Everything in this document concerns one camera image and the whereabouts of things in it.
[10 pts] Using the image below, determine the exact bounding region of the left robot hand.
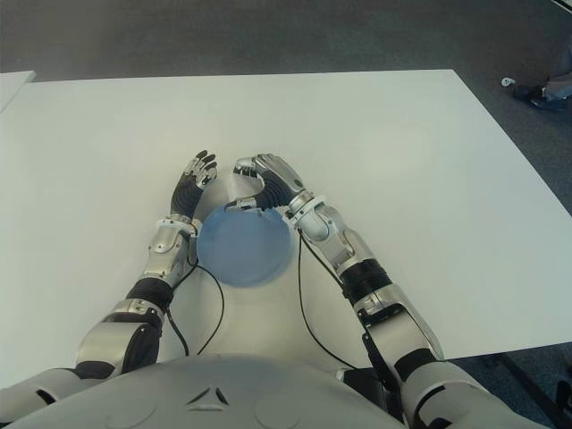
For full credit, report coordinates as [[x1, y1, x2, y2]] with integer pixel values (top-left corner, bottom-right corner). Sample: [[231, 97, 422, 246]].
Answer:
[[169, 149, 219, 218]]

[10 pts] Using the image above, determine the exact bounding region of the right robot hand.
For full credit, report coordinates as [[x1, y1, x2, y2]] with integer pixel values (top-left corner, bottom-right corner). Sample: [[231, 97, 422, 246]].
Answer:
[[225, 152, 309, 214]]

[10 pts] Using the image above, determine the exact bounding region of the white charger plug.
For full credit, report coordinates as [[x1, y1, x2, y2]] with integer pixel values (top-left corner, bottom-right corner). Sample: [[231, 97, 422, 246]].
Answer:
[[226, 172, 264, 202]]

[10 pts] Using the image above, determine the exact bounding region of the blue plastic plate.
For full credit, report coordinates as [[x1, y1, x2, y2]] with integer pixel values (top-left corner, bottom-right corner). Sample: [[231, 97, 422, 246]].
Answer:
[[196, 204, 296, 287]]

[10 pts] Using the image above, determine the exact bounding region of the grey robot torso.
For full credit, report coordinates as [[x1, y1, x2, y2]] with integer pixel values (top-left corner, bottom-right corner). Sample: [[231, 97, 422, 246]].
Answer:
[[53, 352, 403, 429]]

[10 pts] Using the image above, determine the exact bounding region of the neighbouring white table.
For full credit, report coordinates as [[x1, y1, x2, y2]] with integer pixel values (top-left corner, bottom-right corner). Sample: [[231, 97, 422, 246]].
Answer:
[[0, 70, 37, 113]]

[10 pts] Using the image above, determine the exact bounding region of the dark table leg bar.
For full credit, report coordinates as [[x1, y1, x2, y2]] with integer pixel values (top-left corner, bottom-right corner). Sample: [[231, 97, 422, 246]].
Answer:
[[502, 353, 555, 404]]

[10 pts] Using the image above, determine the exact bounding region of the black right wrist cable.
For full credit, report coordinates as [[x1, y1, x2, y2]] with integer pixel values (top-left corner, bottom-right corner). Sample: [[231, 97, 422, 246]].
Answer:
[[294, 234, 354, 371]]

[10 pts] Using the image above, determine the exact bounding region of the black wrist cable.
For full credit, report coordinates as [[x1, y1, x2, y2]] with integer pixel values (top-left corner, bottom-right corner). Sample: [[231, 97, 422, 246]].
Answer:
[[164, 263, 225, 357], [294, 234, 354, 371]]

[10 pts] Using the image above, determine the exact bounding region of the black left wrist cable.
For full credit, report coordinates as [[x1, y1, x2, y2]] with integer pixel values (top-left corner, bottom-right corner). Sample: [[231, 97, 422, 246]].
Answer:
[[164, 263, 225, 357]]

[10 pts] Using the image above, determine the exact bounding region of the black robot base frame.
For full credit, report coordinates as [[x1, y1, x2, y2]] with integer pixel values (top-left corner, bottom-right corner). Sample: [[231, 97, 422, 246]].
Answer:
[[341, 366, 395, 410]]

